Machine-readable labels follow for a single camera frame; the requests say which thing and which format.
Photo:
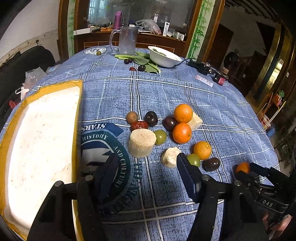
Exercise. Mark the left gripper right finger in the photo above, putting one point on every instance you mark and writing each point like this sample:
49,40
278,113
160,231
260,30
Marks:
191,177

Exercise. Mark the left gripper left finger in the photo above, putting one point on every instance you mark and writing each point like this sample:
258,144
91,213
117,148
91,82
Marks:
104,176

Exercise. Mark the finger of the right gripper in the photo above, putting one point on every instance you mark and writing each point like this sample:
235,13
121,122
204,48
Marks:
273,175
250,180

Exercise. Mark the orange mandarin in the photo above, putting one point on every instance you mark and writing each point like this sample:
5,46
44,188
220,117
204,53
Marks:
203,149
182,133
183,113
244,167

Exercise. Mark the green grape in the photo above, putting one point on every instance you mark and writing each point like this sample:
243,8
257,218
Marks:
194,160
161,137

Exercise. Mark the dark plum front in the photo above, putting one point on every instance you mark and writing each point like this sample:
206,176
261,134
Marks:
211,164

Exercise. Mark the dark plum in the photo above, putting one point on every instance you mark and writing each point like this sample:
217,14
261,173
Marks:
151,118
211,164
169,123
141,68

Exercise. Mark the small white round block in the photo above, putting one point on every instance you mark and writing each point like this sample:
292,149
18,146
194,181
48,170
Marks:
169,157

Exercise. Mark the orange mandarin front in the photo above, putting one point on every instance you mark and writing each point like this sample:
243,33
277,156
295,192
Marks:
203,149

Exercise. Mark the large white cylinder block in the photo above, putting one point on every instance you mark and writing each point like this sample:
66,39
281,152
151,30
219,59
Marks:
141,142

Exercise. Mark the red jujube date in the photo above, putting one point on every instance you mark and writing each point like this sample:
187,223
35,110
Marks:
139,124

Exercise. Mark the orange mandarin back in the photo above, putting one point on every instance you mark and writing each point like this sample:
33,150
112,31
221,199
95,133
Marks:
183,113

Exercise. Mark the person's right hand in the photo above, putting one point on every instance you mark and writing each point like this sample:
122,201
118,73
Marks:
277,229

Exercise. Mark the brown kiwi fruit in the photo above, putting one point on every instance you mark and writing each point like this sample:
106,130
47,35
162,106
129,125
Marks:
132,117

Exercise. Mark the yellow rimmed white foam tray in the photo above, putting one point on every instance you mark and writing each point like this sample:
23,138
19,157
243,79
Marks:
38,148

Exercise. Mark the pink white label card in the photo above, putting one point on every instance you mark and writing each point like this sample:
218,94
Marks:
205,81

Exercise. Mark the small red black box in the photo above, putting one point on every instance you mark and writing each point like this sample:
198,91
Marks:
220,78

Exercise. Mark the far dark grapes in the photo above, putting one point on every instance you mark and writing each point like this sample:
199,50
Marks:
127,61

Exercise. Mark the white bowl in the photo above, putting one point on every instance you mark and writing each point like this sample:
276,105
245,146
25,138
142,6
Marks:
163,57

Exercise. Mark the green leafy vegetable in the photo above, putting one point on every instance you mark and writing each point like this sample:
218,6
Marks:
140,58

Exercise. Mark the plastic bags on sofa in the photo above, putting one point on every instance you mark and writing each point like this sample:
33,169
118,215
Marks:
31,78

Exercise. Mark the black sofa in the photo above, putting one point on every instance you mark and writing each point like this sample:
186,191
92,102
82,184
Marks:
13,74

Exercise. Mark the clear plastic pitcher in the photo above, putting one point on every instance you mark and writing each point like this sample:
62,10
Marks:
127,41

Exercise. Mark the wooden display cabinet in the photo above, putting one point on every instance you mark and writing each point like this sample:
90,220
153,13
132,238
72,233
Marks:
188,27

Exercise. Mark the purple water bottle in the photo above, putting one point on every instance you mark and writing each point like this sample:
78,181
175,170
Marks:
117,20

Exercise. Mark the clear plastic bag on cabinet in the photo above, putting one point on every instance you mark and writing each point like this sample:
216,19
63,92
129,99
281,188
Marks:
149,25

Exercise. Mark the black charger with cables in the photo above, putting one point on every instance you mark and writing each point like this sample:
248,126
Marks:
203,68

